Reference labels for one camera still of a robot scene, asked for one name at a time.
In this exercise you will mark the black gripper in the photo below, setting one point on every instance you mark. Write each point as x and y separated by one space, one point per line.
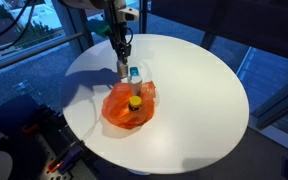
115 26

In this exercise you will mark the white pill bottle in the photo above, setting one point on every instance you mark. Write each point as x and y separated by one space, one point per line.
122 69

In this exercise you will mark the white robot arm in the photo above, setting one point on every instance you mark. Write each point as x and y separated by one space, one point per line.
84 2

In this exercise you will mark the tall white capped bottle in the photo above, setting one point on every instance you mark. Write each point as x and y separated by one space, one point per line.
136 85

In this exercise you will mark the orange plastic bag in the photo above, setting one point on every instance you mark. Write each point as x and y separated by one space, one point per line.
115 107

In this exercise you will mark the blue capped container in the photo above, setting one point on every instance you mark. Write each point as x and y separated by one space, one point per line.
134 70

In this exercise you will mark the thin dark window mullion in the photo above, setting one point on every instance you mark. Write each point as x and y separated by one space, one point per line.
144 20

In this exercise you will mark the yellow lid dark jar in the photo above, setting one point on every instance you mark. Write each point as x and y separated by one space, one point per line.
135 103

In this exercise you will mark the grey metal handrail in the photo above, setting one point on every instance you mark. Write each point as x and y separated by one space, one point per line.
34 52

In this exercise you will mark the orange and purple clamp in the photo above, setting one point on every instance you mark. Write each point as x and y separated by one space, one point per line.
69 158
34 126

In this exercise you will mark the grey perforated mounting plate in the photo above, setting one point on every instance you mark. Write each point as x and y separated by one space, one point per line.
44 150

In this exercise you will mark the slanted dark window beam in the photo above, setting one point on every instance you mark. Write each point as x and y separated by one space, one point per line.
277 106

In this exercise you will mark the green wrist camera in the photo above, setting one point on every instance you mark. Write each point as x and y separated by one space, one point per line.
99 28

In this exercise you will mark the dark window post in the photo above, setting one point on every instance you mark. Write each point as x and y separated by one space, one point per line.
74 23

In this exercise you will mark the white table pedestal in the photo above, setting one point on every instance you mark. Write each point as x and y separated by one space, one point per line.
139 172

